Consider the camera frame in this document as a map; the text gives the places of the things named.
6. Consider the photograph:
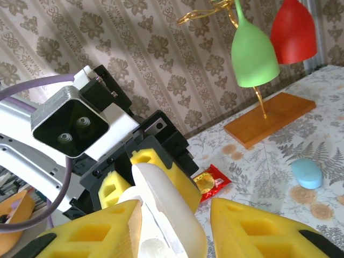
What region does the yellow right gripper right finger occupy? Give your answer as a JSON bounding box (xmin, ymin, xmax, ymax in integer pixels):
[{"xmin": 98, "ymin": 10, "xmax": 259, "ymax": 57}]
[{"xmin": 210, "ymin": 198, "xmax": 344, "ymax": 258}]

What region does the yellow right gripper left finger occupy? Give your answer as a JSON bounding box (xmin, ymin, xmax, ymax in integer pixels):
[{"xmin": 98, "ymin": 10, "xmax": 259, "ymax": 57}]
[{"xmin": 16, "ymin": 199, "xmax": 143, "ymax": 258}]

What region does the white earbud charging case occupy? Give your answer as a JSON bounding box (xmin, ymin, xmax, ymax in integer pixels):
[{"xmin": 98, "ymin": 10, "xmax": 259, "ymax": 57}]
[{"xmin": 118, "ymin": 162, "xmax": 208, "ymax": 258}]

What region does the red snack packet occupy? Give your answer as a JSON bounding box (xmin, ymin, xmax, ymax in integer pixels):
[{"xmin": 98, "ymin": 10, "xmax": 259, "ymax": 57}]
[{"xmin": 192, "ymin": 163, "xmax": 232, "ymax": 204}]

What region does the light blue oval soap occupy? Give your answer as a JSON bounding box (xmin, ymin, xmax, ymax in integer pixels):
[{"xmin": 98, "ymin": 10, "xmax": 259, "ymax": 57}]
[{"xmin": 291, "ymin": 157, "xmax": 324, "ymax": 190}]

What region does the orange plastic container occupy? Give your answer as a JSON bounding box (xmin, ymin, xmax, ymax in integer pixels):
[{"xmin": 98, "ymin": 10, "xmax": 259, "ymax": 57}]
[{"xmin": 0, "ymin": 189, "xmax": 35, "ymax": 253}]

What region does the green wine glass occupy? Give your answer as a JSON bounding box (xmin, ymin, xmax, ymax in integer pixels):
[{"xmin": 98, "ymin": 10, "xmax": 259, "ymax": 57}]
[{"xmin": 231, "ymin": 0, "xmax": 281, "ymax": 88}]

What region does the red wine glass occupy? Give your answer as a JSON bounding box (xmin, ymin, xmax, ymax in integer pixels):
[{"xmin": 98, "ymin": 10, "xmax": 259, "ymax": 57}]
[{"xmin": 270, "ymin": 0, "xmax": 318, "ymax": 65}]

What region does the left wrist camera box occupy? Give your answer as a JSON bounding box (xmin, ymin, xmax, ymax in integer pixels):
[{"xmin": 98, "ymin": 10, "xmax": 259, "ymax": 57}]
[{"xmin": 30, "ymin": 64, "xmax": 139, "ymax": 159}]

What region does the gold wire rack wooden base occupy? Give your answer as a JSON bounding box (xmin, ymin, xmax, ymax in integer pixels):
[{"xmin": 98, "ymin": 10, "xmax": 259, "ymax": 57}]
[{"xmin": 176, "ymin": 0, "xmax": 317, "ymax": 150}]

